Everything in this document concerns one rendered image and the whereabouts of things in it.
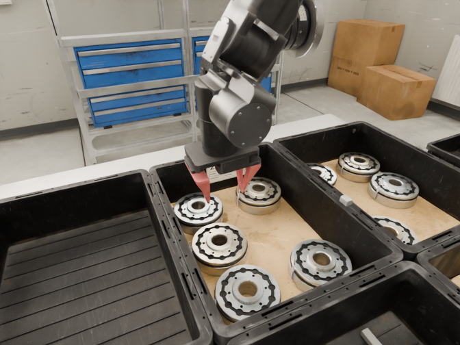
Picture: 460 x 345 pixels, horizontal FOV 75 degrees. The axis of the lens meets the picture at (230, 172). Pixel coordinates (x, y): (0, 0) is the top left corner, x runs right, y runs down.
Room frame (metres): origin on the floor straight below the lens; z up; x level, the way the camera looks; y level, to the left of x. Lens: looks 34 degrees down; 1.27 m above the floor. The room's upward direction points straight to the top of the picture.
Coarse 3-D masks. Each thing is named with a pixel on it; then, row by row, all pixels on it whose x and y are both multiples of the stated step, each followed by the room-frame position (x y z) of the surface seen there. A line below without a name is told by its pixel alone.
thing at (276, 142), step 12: (312, 132) 0.70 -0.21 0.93; (324, 132) 0.71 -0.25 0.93; (384, 132) 0.70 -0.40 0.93; (276, 144) 0.64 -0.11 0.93; (408, 144) 0.64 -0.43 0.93; (432, 156) 0.58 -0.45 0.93; (456, 168) 0.53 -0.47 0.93; (324, 180) 0.49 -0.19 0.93; (336, 192) 0.45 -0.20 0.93; (384, 228) 0.35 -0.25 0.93; (456, 228) 0.35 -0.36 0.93; (396, 240) 0.33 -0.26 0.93; (432, 240) 0.33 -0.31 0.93; (444, 240) 0.33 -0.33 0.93; (408, 252) 0.30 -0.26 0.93; (420, 252) 0.31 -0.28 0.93
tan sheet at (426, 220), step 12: (348, 180) 0.63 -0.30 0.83; (348, 192) 0.58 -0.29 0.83; (360, 192) 0.58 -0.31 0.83; (360, 204) 0.53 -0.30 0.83; (372, 204) 0.53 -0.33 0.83; (420, 204) 0.53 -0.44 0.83; (432, 204) 0.53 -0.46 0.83; (396, 216) 0.49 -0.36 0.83; (408, 216) 0.49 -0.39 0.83; (420, 216) 0.49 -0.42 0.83; (432, 216) 0.49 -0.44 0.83; (444, 216) 0.49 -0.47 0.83; (420, 228) 0.46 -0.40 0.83; (432, 228) 0.46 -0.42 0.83; (444, 228) 0.46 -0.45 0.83; (420, 240) 0.42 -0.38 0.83
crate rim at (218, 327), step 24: (264, 144) 0.64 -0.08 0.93; (168, 216) 0.38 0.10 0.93; (360, 216) 0.38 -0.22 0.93; (384, 240) 0.33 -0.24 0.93; (192, 264) 0.28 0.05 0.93; (384, 264) 0.28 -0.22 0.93; (336, 288) 0.24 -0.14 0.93; (216, 312) 0.21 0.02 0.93; (264, 312) 0.21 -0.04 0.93; (288, 312) 0.21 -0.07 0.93; (216, 336) 0.18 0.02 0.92
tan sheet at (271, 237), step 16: (224, 192) 0.58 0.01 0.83; (224, 208) 0.52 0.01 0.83; (288, 208) 0.52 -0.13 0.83; (240, 224) 0.47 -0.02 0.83; (256, 224) 0.47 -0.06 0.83; (272, 224) 0.47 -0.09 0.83; (288, 224) 0.47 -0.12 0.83; (304, 224) 0.47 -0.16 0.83; (256, 240) 0.42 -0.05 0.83; (272, 240) 0.42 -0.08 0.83; (288, 240) 0.42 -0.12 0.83; (256, 256) 0.38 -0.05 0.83; (272, 256) 0.38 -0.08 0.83; (288, 256) 0.38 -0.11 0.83; (272, 272) 0.35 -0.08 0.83; (288, 272) 0.35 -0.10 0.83; (288, 288) 0.31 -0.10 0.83
